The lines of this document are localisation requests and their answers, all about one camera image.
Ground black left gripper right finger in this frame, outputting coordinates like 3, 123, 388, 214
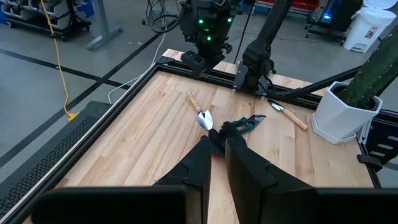
224, 138, 317, 224

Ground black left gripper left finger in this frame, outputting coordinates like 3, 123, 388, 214
152, 135, 214, 224

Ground wide silver trowel wooden handle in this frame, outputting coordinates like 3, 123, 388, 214
186, 90, 214, 131

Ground green pruning shears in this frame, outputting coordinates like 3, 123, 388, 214
231, 114, 267, 134

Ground narrow dark trowel wooden handle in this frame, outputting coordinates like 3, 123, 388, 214
267, 98, 308, 131

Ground white hexagonal plant pot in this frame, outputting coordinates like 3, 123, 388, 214
310, 81, 384, 145

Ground grey desk leg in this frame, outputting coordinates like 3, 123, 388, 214
86, 0, 124, 51

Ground red storage bin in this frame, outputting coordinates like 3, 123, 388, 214
254, 0, 321, 14

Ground black perforated computer tower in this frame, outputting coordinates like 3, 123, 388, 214
0, 101, 113, 218

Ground green cactus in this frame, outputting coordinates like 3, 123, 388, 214
338, 23, 398, 110

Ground black equipment cart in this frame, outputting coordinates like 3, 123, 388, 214
0, 0, 93, 41

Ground white pedal trash bin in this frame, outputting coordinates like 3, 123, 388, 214
343, 0, 397, 54

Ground black tangled cable bundle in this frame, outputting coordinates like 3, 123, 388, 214
142, 0, 187, 35

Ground white floor cable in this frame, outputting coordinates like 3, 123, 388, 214
108, 30, 167, 105

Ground yellow extension cable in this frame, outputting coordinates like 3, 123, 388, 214
40, 0, 80, 123

